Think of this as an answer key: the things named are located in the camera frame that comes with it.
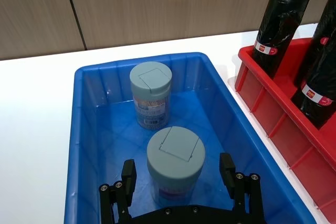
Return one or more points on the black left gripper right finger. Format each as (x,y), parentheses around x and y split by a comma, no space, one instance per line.
(237,184)

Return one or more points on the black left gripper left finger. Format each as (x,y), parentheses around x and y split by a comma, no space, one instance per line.
(129,179)

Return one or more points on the black bag roll with label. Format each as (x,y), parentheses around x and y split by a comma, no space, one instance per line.
(319,77)
(278,30)

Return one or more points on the blue plastic bin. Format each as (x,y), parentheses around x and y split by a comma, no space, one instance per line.
(110,140)

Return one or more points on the grey-lidded clear canister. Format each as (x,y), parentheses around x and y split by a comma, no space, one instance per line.
(151,95)
(174,163)

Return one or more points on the red plastic bin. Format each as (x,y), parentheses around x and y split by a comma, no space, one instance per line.
(288,119)

